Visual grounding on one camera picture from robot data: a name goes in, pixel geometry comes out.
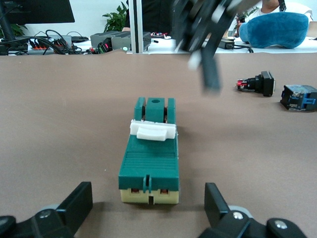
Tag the person in black clothes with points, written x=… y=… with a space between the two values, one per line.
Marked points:
x=156 y=15

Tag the aluminium profile post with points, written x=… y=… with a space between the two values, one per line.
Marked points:
x=137 y=26

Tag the grey electronics box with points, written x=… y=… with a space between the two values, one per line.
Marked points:
x=121 y=41

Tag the person in white shirt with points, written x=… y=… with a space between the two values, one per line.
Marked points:
x=270 y=7

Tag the black monitor stand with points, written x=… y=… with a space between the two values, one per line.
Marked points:
x=6 y=27

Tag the green load switch cream base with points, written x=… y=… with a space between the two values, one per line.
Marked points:
x=148 y=161

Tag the black square button red terminal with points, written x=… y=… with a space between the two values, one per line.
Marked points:
x=266 y=84

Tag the black computer monitor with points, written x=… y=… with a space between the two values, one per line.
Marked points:
x=37 y=11

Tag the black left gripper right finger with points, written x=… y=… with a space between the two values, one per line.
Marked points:
x=218 y=213

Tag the green potted plant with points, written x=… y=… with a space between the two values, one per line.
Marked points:
x=17 y=29
x=116 y=18

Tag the blue plush cushion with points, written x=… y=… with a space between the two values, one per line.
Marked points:
x=275 y=29

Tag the black power adapter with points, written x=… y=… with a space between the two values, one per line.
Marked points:
x=226 y=43

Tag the green button blue block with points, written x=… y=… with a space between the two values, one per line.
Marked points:
x=297 y=99

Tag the grey power strip orange switches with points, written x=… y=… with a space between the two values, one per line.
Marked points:
x=39 y=48

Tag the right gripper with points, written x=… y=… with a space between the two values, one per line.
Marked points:
x=195 y=24

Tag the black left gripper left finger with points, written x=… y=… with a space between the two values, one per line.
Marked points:
x=71 y=210

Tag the brown table mat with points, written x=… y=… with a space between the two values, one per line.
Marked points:
x=62 y=124

